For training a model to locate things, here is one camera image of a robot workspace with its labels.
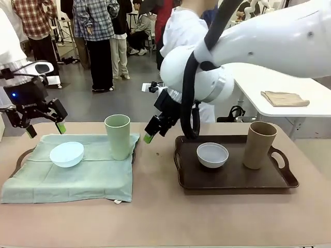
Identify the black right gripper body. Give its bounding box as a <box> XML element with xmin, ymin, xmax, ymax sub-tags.
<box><xmin>154</xmin><ymin>89</ymin><xmax>182</xmax><ymax>130</ymax></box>

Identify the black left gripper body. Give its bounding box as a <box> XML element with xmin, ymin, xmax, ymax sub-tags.
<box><xmin>3</xmin><ymin>75</ymin><xmax>49</xmax><ymax>117</ymax></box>

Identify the tall pale green cup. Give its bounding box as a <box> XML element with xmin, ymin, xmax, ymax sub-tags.
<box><xmin>104</xmin><ymin>114</ymin><xmax>131</xmax><ymax>161</ymax></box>

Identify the light blue bowl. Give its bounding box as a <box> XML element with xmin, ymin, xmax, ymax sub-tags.
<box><xmin>49</xmin><ymin>141</ymin><xmax>85</xmax><ymax>169</ymax></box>

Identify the white grey bowl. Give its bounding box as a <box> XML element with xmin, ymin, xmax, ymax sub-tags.
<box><xmin>196</xmin><ymin>142</ymin><xmax>230</xmax><ymax>169</ymax></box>

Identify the pale green cloth mat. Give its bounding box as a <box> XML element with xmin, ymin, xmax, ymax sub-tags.
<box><xmin>1</xmin><ymin>132</ymin><xmax>141</xmax><ymax>205</ymax></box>

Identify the tall brown cup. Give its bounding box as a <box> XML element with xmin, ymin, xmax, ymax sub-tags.
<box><xmin>243</xmin><ymin>121</ymin><xmax>278</xmax><ymax>170</ymax></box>

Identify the beige cloth mat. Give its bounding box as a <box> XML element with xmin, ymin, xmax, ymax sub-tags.
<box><xmin>260</xmin><ymin>90</ymin><xmax>311</xmax><ymax>108</ymax></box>

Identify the dark brown serving tray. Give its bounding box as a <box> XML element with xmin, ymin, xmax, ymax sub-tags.
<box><xmin>9</xmin><ymin>144</ymin><xmax>137</xmax><ymax>179</ymax></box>
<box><xmin>173</xmin><ymin>134</ymin><xmax>300</xmax><ymax>191</ymax></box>

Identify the person in red plaid shirt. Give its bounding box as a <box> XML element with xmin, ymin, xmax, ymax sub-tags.
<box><xmin>12</xmin><ymin>0</ymin><xmax>62</xmax><ymax>87</ymax></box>

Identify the person in white trousers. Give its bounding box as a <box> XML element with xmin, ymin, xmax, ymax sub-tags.
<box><xmin>110</xmin><ymin>0</ymin><xmax>131</xmax><ymax>80</ymax></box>

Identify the person in white hoodie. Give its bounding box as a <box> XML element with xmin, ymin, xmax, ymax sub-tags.
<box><xmin>159</xmin><ymin>0</ymin><xmax>216</xmax><ymax>123</ymax></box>

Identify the seated person in grey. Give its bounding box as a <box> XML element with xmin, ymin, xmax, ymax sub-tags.
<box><xmin>127</xmin><ymin>0</ymin><xmax>154</xmax><ymax>56</ymax></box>

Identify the person in blue plaid shirt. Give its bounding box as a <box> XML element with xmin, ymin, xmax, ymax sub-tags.
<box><xmin>72</xmin><ymin>0</ymin><xmax>121</xmax><ymax>92</ymax></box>

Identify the black bar stool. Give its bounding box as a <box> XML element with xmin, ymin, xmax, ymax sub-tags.
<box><xmin>127</xmin><ymin>12</ymin><xmax>138</xmax><ymax>50</ymax></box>

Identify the person in red apron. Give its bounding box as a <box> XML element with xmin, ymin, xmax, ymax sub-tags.
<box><xmin>141</xmin><ymin>0</ymin><xmax>174</xmax><ymax>72</ymax></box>

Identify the white side table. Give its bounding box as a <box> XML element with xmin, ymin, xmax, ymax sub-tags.
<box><xmin>233</xmin><ymin>74</ymin><xmax>331</xmax><ymax>142</ymax></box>

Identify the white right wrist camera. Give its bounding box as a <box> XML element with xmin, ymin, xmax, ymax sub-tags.
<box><xmin>141</xmin><ymin>81</ymin><xmax>167</xmax><ymax>94</ymax></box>

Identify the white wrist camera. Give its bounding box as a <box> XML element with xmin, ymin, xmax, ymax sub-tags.
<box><xmin>141</xmin><ymin>81</ymin><xmax>167</xmax><ymax>94</ymax></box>
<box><xmin>26</xmin><ymin>60</ymin><xmax>55</xmax><ymax>76</ymax></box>

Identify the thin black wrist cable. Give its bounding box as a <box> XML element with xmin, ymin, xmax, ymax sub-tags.
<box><xmin>0</xmin><ymin>60</ymin><xmax>36</xmax><ymax>80</ymax></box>

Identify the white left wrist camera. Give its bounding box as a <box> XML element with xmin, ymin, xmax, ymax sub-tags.
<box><xmin>26</xmin><ymin>60</ymin><xmax>55</xmax><ymax>76</ymax></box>

